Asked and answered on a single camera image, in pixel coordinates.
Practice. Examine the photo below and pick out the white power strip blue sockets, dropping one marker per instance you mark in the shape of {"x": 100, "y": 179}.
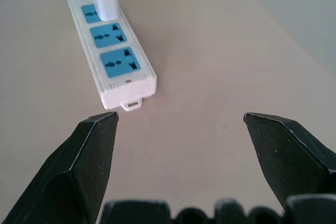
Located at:
{"x": 113, "y": 58}

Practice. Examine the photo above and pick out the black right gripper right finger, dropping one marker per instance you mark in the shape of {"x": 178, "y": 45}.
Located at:
{"x": 286, "y": 161}

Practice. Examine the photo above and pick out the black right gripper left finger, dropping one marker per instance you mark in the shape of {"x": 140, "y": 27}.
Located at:
{"x": 71, "y": 171}

